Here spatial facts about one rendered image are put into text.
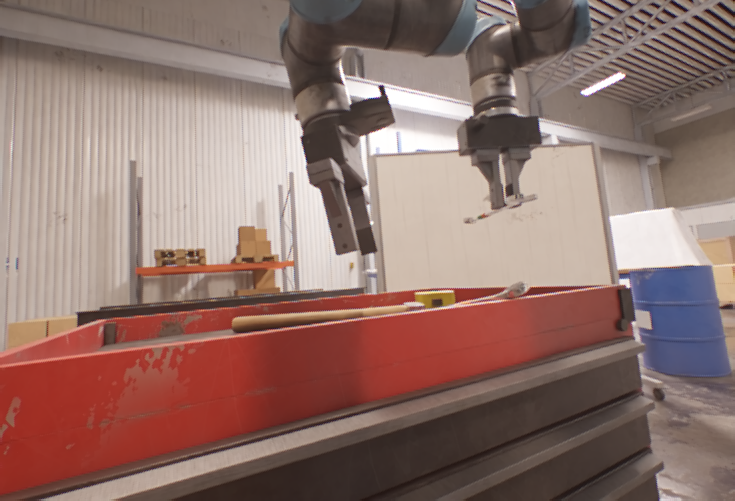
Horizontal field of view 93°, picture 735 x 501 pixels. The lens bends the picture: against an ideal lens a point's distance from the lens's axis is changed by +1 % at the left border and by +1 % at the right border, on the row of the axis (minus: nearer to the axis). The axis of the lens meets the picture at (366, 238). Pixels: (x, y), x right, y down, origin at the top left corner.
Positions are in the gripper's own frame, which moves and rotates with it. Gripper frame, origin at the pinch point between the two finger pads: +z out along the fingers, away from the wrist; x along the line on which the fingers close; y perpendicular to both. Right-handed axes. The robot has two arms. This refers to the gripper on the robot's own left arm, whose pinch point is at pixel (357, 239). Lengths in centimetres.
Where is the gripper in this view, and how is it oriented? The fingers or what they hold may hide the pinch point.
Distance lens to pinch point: 47.1
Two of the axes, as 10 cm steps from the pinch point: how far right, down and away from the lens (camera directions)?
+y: -9.5, 2.6, 1.8
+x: -2.0, -0.5, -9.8
